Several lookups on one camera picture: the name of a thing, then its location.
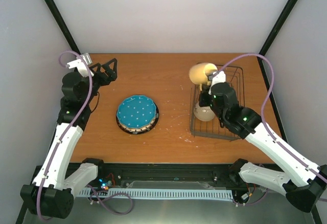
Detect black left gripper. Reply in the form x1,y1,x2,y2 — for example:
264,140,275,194
81,58,117,104

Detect cream ceramic bowl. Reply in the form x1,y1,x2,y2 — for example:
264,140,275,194
193,102,216,122

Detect yellow ceramic mug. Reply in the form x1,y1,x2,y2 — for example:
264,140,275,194
189,62,218,91

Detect teal polka dot plate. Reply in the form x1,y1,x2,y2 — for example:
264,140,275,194
116,95,157,129

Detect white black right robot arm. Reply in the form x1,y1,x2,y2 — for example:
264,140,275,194
199,82,326,213

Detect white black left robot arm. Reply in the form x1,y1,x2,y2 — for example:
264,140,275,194
20,58,118,220

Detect black striped plate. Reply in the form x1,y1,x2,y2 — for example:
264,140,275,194
115,107,159,135

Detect metal floor plate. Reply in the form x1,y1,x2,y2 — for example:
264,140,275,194
22,179,316,224

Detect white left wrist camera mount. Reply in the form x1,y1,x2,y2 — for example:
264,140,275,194
67,53,92,77

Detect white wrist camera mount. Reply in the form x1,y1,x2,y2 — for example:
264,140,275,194
67,53,92,77
208,71,226,87

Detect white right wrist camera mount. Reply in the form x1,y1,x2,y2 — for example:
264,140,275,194
208,71,226,87

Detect dark wire dish rack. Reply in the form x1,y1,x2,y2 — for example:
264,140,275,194
190,65,245,141

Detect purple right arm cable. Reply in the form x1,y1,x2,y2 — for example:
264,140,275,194
217,53,327,207

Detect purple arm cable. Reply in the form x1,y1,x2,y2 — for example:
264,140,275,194
37,51,133,221
217,53,327,207

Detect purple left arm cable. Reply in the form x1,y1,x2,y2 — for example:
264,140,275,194
37,51,133,221

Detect black aluminium frame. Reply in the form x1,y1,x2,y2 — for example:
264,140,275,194
15,0,322,224

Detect white slotted cable duct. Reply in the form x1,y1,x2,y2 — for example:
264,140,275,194
76,186,235,201

